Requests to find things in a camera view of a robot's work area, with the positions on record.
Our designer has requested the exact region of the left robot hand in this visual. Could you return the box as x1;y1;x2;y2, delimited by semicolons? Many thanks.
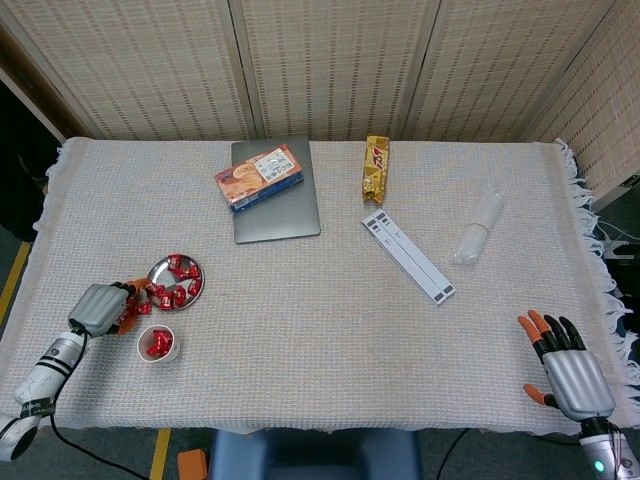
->
66;277;151;337

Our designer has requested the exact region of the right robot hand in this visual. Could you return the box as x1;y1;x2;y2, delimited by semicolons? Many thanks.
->
517;308;616;421

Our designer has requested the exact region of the white paper cup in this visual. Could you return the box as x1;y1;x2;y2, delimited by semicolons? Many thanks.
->
136;324;182;365

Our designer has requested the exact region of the heap of red candies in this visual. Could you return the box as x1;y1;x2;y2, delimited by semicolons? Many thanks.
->
144;253;202;309

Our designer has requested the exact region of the round metal plate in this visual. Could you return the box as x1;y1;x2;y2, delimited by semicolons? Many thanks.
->
146;253;206;312

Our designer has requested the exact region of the person in dark clothing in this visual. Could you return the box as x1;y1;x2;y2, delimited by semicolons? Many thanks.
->
0;82;64;246

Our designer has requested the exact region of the clear plastic tube bundle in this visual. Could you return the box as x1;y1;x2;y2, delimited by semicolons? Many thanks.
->
453;183;506;267

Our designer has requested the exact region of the orange block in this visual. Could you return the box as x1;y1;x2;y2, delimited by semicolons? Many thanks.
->
177;448;209;480

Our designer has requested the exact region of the grey closed laptop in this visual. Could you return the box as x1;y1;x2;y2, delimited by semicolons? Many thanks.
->
230;134;322;245

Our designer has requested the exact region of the orange and blue biscuit box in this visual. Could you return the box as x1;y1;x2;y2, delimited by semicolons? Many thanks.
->
214;143;305;215

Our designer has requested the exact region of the white flat remote strip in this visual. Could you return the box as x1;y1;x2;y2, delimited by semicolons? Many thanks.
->
360;209;457;306

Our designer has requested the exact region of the white woven tablecloth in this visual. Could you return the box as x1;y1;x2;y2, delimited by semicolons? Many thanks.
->
0;135;640;442

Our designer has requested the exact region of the woven folding screen panel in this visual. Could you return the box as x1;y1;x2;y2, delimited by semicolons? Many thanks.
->
402;0;619;144
228;0;442;142
0;0;256;142
519;0;640;201

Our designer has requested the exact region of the gold snack packet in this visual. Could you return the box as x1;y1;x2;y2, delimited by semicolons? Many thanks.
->
362;134;392;207

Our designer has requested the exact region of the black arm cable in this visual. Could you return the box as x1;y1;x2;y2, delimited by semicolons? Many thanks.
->
49;324;154;480

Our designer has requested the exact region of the black floor cable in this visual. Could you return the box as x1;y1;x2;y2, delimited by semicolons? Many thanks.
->
435;428;471;479

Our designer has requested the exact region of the brown wooden screen frame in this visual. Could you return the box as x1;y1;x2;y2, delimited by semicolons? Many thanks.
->
0;19;96;144

